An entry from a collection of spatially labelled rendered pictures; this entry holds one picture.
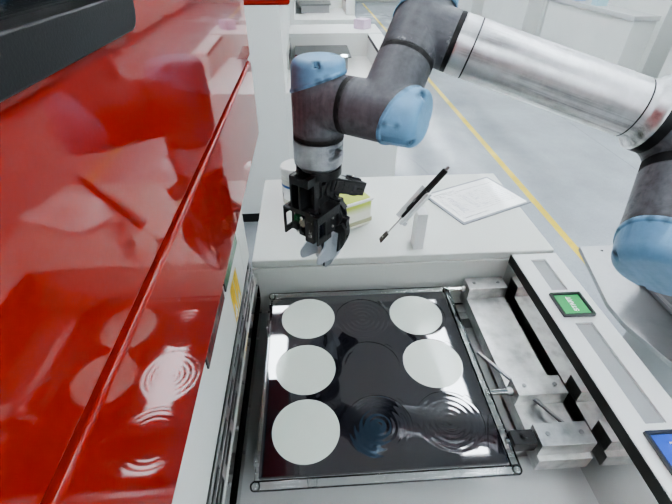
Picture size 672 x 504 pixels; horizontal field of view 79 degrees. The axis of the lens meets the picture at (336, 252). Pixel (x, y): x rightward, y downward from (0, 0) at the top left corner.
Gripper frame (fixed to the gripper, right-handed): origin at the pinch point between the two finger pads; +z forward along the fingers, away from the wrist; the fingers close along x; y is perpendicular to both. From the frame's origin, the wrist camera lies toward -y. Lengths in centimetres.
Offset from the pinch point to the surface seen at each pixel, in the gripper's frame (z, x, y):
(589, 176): 97, 32, -300
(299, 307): 9.7, -2.4, 5.9
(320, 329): 9.7, 4.4, 8.0
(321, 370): 9.7, 9.9, 15.0
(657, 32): 19, 35, -470
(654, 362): 31, 63, -46
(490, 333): 11.3, 30.1, -11.3
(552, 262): 3.1, 34.8, -28.7
